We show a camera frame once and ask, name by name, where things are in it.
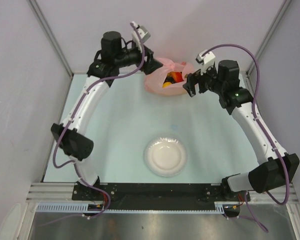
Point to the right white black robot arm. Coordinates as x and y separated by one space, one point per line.
276 167

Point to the black fake grapes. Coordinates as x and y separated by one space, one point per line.
172 78

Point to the left aluminium frame post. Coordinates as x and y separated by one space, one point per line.
47 30

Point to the right aluminium frame post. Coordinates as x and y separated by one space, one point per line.
273 27

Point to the white paper plate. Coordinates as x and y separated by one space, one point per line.
165 156

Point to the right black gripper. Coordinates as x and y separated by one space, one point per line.
197 77

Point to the yellow fake lemon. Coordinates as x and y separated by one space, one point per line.
166 84

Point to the aluminium frame post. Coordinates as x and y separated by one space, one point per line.
273 27
47 30

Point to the aluminium front rail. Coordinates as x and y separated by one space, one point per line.
54 192

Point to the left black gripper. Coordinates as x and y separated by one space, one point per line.
151 64

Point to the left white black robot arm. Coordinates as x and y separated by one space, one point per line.
72 145

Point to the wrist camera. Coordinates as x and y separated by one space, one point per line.
205 58
139 34

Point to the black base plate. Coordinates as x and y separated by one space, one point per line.
131 203

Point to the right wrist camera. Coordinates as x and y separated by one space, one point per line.
205 58

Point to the red orange fake mango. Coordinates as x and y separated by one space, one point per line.
179 74

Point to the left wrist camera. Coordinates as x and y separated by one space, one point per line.
139 34

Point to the pink plastic bag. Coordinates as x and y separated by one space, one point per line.
153 82

